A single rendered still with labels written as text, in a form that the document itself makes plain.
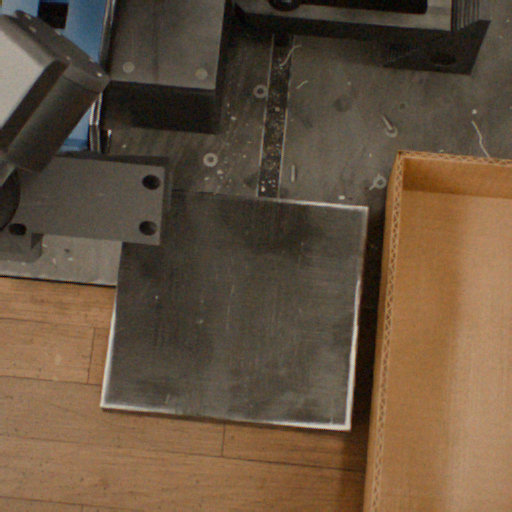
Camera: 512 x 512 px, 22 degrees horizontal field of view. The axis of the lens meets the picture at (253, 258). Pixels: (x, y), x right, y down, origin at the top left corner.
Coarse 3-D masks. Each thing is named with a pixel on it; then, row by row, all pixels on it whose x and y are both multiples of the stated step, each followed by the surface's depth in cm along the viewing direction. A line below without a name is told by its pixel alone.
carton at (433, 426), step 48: (432, 192) 93; (480, 192) 92; (384, 240) 91; (432, 240) 92; (480, 240) 92; (384, 288) 86; (432, 288) 91; (480, 288) 91; (384, 336) 83; (432, 336) 90; (480, 336) 90; (384, 384) 82; (432, 384) 89; (480, 384) 89; (384, 432) 88; (432, 432) 88; (480, 432) 88; (384, 480) 87; (432, 480) 87; (480, 480) 87
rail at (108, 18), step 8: (112, 0) 88; (112, 8) 88; (104, 16) 87; (112, 16) 87; (104, 24) 87; (112, 24) 87; (104, 32) 87; (112, 32) 87; (104, 40) 87; (104, 48) 87; (104, 56) 87; (104, 64) 86; (96, 104) 86; (96, 112) 85; (104, 112) 87; (96, 120) 85; (104, 120) 88
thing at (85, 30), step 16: (16, 0) 88; (32, 0) 88; (48, 0) 88; (64, 0) 88; (80, 0) 88; (96, 0) 88; (80, 16) 87; (96, 16) 87; (64, 32) 87; (80, 32) 87; (96, 32) 87; (96, 48) 87; (80, 128) 85; (64, 144) 83; (80, 144) 83
